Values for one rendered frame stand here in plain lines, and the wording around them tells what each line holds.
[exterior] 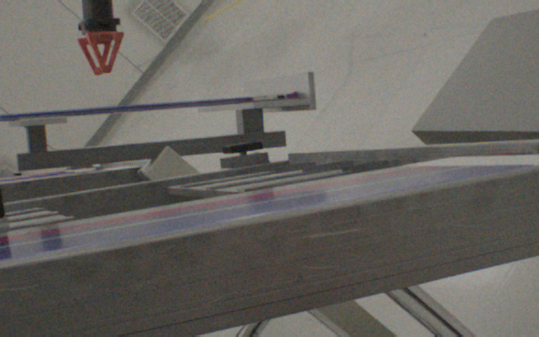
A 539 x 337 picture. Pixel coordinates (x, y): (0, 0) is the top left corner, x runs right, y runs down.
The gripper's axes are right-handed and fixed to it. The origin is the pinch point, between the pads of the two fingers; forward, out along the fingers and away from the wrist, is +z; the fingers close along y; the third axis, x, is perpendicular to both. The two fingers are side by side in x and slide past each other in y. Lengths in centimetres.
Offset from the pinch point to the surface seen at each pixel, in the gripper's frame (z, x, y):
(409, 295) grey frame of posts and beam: 40, 40, 41
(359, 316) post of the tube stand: 50, 43, 16
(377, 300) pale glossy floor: 65, 76, -41
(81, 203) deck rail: 19.3, -11.6, 44.6
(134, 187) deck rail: 17.9, -4.2, 44.2
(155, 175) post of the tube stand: 19.3, 5.3, 15.5
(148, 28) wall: -62, 169, -711
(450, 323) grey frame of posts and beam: 46, 47, 42
